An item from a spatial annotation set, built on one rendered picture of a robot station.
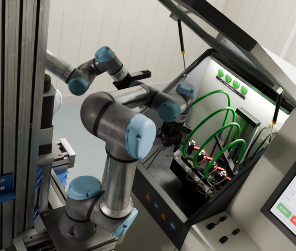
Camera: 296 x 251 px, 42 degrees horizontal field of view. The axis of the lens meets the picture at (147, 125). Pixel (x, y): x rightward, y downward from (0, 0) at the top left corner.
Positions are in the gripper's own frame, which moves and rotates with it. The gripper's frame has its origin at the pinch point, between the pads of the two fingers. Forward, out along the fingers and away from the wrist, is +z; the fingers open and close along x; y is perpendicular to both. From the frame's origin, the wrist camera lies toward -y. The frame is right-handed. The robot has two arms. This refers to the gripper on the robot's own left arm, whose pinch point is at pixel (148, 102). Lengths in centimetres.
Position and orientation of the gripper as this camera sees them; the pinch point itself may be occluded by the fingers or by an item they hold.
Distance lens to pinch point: 181.6
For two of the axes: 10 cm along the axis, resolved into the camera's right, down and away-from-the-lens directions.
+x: 4.2, 4.2, -8.1
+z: 5.2, 6.2, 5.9
